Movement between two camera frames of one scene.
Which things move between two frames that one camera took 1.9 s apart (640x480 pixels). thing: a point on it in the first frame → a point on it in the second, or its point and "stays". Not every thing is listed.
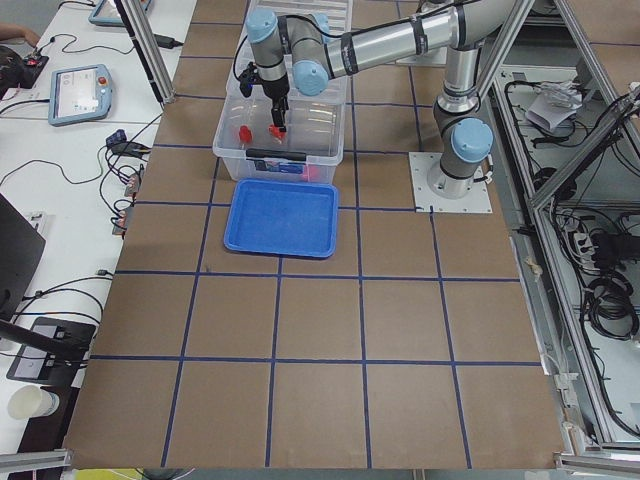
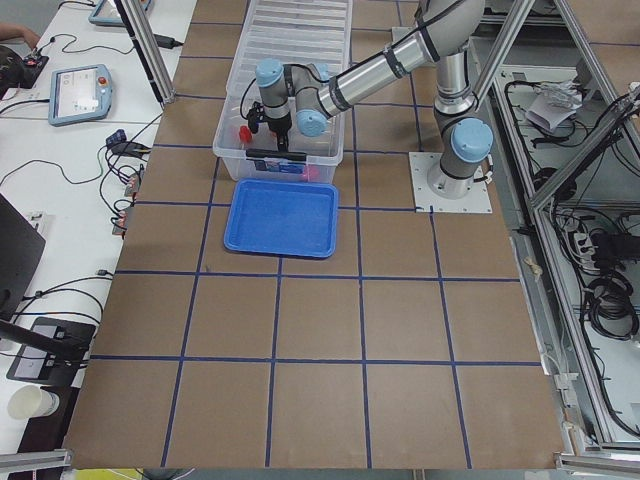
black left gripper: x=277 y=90 → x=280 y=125
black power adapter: x=167 y=42 stays
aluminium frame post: x=146 y=47 stays
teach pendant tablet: x=79 y=94 stays
